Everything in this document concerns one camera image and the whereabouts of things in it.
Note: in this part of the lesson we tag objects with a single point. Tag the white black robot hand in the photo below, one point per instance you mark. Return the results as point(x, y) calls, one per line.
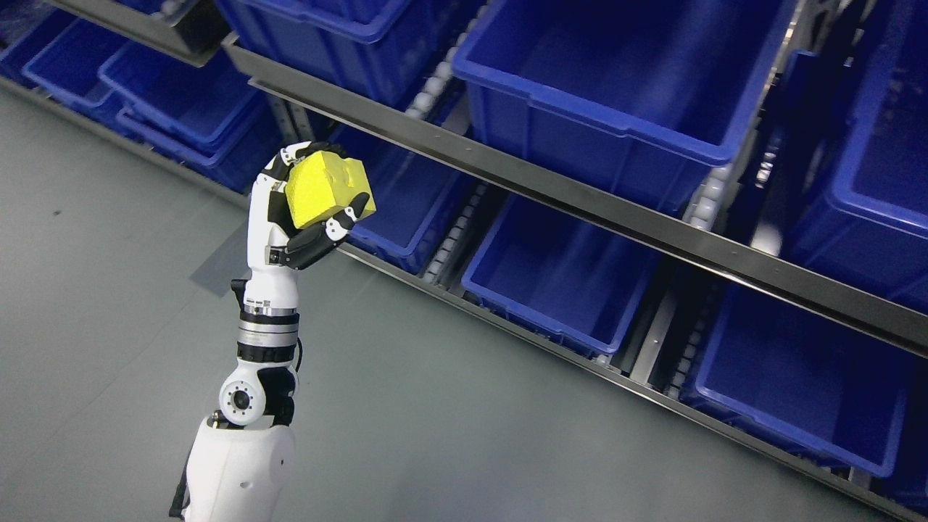
point(275, 249)

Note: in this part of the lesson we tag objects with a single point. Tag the yellow foam block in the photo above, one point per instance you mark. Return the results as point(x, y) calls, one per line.
point(324, 184)

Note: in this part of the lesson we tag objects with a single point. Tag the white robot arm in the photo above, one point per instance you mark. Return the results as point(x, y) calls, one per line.
point(244, 452)

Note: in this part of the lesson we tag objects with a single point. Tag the blue plastic bin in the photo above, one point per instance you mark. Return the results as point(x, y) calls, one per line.
point(865, 223)
point(202, 106)
point(377, 49)
point(416, 199)
point(641, 99)
point(69, 69)
point(556, 275)
point(803, 383)

